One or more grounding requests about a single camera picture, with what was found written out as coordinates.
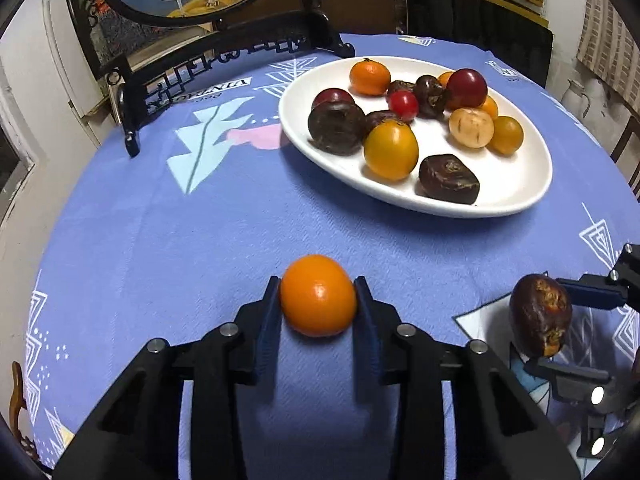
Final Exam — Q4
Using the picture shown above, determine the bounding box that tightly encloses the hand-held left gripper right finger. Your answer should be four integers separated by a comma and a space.
352, 276, 581, 480

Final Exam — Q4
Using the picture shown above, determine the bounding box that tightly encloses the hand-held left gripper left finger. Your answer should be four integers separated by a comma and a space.
52, 275, 281, 480

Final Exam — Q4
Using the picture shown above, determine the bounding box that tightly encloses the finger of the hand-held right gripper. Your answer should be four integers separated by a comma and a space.
522, 356, 614, 403
555, 242, 640, 312

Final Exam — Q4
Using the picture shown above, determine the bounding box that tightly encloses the white plate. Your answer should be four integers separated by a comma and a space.
278, 56, 554, 219

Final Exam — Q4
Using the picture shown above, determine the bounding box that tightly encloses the small yellow tomato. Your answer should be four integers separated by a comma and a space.
487, 115, 525, 156

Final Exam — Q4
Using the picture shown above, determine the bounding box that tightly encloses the blue printed tablecloth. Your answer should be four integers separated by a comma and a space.
10, 32, 640, 480

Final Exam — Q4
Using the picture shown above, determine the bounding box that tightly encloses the brown wooden chair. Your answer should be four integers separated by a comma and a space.
612, 115, 640, 196
10, 360, 41, 461

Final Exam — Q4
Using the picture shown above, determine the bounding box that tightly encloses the large yellow tomato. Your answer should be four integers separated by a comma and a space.
363, 120, 420, 182

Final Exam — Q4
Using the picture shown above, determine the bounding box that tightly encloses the white pitcher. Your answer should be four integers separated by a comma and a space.
560, 79, 593, 118

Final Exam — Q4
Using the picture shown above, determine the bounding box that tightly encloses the pale tan round longan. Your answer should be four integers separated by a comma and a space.
448, 107, 495, 150

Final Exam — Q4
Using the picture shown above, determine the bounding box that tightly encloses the large round water chestnut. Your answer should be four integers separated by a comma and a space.
307, 101, 368, 157

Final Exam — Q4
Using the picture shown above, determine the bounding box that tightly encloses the small red cherry tomato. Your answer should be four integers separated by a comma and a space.
388, 91, 420, 122

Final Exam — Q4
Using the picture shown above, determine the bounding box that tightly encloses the dark red tomato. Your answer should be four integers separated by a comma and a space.
446, 69, 488, 112
311, 88, 356, 111

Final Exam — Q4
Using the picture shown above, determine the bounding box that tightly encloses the checked cloth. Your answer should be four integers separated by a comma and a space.
577, 0, 640, 96

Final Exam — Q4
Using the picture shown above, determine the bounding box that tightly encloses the orange mandarin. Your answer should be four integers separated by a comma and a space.
349, 58, 392, 97

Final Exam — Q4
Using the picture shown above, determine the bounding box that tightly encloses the black chair back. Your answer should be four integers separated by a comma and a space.
406, 0, 555, 88

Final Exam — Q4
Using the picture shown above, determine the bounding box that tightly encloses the window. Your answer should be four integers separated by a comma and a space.
0, 75, 38, 226

